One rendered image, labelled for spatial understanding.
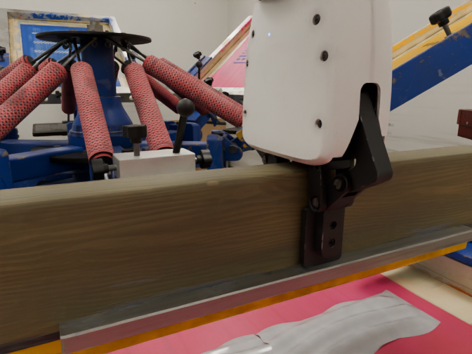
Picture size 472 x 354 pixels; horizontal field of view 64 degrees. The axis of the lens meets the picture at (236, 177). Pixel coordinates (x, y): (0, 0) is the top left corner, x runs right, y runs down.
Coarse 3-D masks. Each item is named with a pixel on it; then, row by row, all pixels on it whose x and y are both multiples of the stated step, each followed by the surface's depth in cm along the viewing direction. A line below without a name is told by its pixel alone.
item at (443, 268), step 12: (420, 264) 49; (432, 264) 47; (444, 264) 46; (456, 264) 44; (432, 276) 47; (444, 276) 46; (456, 276) 45; (468, 276) 43; (456, 288) 45; (468, 288) 43
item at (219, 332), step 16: (224, 320) 39; (240, 320) 39; (176, 336) 36; (192, 336) 36; (208, 336) 36; (224, 336) 36; (112, 352) 34; (128, 352) 34; (144, 352) 34; (160, 352) 34; (176, 352) 34; (192, 352) 34
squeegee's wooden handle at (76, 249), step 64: (0, 192) 18; (64, 192) 18; (128, 192) 19; (192, 192) 21; (256, 192) 23; (384, 192) 28; (448, 192) 31; (0, 256) 17; (64, 256) 18; (128, 256) 20; (192, 256) 22; (256, 256) 24; (0, 320) 18; (64, 320) 19
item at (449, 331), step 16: (336, 288) 45; (352, 288) 45; (368, 288) 45; (384, 288) 45; (400, 288) 45; (288, 304) 42; (304, 304) 42; (320, 304) 42; (416, 304) 42; (432, 304) 42; (256, 320) 39; (272, 320) 39; (288, 320) 39; (448, 320) 39; (416, 336) 36; (432, 336) 36; (448, 336) 36; (464, 336) 37; (384, 352) 34; (400, 352) 34; (416, 352) 34; (432, 352) 34; (448, 352) 34; (464, 352) 34
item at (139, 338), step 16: (416, 256) 33; (432, 256) 34; (368, 272) 30; (304, 288) 28; (320, 288) 28; (256, 304) 26; (272, 304) 27; (192, 320) 24; (208, 320) 24; (144, 336) 22; (160, 336) 23; (80, 352) 21; (96, 352) 21
